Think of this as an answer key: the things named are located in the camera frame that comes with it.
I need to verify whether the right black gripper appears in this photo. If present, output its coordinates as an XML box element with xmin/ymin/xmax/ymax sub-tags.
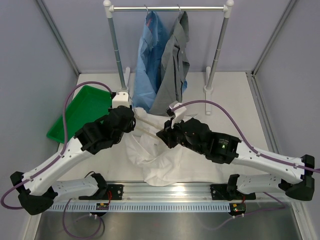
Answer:
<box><xmin>157</xmin><ymin>116</ymin><xmax>206</xmax><ymax>155</ymax></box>

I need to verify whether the metal wire hanger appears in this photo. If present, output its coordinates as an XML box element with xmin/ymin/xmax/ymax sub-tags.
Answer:
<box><xmin>128</xmin><ymin>107</ymin><xmax>169</xmax><ymax>140</ymax></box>

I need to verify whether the white shirt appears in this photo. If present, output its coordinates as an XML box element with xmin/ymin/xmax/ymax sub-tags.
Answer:
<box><xmin>124</xmin><ymin>107</ymin><xmax>238</xmax><ymax>188</ymax></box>

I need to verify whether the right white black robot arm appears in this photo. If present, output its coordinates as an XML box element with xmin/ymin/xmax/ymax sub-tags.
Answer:
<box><xmin>156</xmin><ymin>118</ymin><xmax>315</xmax><ymax>201</ymax></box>

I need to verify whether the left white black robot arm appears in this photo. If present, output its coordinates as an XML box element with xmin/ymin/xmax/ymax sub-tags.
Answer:
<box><xmin>10</xmin><ymin>106</ymin><xmax>136</xmax><ymax>215</ymax></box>

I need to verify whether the grey shirt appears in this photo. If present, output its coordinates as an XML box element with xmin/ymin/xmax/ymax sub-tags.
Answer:
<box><xmin>149</xmin><ymin>11</ymin><xmax>190</xmax><ymax>116</ymax></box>

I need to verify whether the light blue shirt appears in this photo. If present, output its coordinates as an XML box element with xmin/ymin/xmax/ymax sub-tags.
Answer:
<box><xmin>131</xmin><ymin>11</ymin><xmax>188</xmax><ymax>110</ymax></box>

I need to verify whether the green plastic tray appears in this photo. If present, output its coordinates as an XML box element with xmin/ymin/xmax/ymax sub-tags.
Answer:
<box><xmin>46</xmin><ymin>84</ymin><xmax>113</xmax><ymax>145</ymax></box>

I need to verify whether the white metal clothes rack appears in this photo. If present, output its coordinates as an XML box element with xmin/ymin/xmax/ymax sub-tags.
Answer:
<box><xmin>103</xmin><ymin>0</ymin><xmax>235</xmax><ymax>116</ymax></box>

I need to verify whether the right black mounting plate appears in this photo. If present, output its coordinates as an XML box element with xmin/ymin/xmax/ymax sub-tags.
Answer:
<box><xmin>210</xmin><ymin>184</ymin><xmax>257</xmax><ymax>201</ymax></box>

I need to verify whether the black mounting plate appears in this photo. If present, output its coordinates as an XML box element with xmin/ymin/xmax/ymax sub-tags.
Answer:
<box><xmin>210</xmin><ymin>184</ymin><xmax>257</xmax><ymax>201</ymax></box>
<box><xmin>99</xmin><ymin>183</ymin><xmax>124</xmax><ymax>201</ymax></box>

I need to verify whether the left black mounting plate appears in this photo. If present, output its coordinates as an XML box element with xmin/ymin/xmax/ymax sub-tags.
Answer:
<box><xmin>99</xmin><ymin>183</ymin><xmax>124</xmax><ymax>201</ymax></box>

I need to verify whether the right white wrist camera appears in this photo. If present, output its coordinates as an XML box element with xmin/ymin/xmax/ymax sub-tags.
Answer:
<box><xmin>166</xmin><ymin>101</ymin><xmax>187</xmax><ymax>129</ymax></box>

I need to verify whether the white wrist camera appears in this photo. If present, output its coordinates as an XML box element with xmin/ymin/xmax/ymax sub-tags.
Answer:
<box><xmin>111</xmin><ymin>91</ymin><xmax>130</xmax><ymax>109</ymax></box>
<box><xmin>166</xmin><ymin>101</ymin><xmax>187</xmax><ymax>129</ymax></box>

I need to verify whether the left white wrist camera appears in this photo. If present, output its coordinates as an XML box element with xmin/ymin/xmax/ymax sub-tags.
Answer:
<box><xmin>111</xmin><ymin>91</ymin><xmax>130</xmax><ymax>109</ymax></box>

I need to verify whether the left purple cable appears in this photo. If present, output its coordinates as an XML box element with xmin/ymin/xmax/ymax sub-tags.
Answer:
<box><xmin>0</xmin><ymin>81</ymin><xmax>113</xmax><ymax>210</ymax></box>

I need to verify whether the purple cable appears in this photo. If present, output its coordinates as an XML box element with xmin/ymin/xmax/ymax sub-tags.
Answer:
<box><xmin>172</xmin><ymin>99</ymin><xmax>320</xmax><ymax>175</ymax></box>
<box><xmin>0</xmin><ymin>81</ymin><xmax>113</xmax><ymax>210</ymax></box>

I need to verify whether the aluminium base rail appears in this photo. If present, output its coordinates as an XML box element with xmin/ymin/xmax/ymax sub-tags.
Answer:
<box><xmin>44</xmin><ymin>181</ymin><xmax>305</xmax><ymax>203</ymax></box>

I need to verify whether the white slotted cable duct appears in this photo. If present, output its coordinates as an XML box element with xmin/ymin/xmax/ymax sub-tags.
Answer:
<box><xmin>49</xmin><ymin>202</ymin><xmax>231</xmax><ymax>213</ymax></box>

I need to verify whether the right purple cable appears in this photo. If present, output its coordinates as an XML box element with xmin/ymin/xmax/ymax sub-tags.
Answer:
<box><xmin>172</xmin><ymin>99</ymin><xmax>320</xmax><ymax>175</ymax></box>

